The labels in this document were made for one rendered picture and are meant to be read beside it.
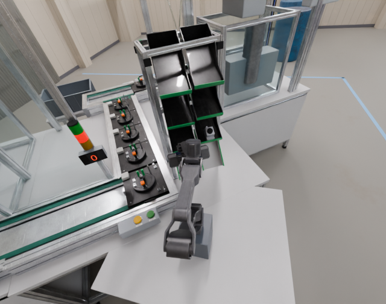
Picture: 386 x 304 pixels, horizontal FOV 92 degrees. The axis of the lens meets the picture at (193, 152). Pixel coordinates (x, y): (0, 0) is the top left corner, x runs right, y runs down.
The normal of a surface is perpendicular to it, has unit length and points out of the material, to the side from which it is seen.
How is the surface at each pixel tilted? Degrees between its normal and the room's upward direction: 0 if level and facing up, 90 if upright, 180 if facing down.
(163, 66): 25
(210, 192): 0
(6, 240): 0
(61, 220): 0
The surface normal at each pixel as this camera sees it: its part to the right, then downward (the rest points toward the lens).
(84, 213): -0.08, -0.70
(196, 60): 0.02, -0.34
